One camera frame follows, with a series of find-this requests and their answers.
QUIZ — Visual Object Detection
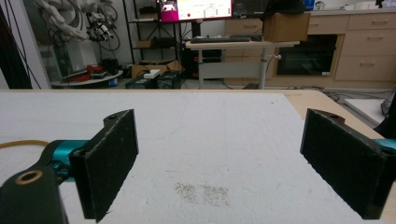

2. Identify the yellow cable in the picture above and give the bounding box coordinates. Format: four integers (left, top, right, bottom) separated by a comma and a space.
0, 139, 50, 149

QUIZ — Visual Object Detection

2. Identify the black keyboard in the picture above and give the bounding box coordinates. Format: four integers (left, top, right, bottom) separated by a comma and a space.
190, 35, 252, 44

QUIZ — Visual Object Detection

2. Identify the computer monitor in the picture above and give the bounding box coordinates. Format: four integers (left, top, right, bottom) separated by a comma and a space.
156, 0, 234, 23

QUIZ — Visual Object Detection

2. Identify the brown cardboard box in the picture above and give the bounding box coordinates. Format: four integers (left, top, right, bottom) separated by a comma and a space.
262, 12, 312, 43

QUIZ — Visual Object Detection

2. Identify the wooden cabinet with drawers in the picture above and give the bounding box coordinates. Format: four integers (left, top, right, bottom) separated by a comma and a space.
223, 11, 396, 90

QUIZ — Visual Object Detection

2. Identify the white mat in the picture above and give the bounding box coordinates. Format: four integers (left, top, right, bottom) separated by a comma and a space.
0, 90, 381, 224

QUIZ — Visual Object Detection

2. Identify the open cardboard box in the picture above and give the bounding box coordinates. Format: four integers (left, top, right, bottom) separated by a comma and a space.
130, 59, 183, 79

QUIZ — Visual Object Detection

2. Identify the white board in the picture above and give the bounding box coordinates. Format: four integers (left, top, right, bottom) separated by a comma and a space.
343, 98, 389, 127

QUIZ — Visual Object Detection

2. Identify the light wooden desk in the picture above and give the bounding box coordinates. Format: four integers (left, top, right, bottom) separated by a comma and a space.
185, 40, 301, 91

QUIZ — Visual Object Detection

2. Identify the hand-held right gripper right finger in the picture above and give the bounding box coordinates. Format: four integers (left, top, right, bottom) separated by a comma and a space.
300, 107, 396, 220

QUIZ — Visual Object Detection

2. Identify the round white platform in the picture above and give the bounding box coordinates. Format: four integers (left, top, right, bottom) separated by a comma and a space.
49, 70, 124, 89

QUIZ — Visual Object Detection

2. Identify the white power adapter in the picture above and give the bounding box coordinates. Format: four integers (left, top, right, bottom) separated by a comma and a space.
143, 68, 162, 80

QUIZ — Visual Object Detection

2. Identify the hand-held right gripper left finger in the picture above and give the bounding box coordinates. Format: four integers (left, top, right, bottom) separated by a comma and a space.
68, 108, 140, 224

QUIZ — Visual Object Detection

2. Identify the black equipment case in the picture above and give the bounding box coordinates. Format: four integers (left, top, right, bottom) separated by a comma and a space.
124, 71, 187, 91

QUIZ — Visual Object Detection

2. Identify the black cloth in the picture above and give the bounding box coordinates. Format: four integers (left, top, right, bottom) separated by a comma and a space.
260, 0, 308, 21

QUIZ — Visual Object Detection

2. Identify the black metal shelf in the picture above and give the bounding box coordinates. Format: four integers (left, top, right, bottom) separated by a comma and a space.
122, 0, 188, 65

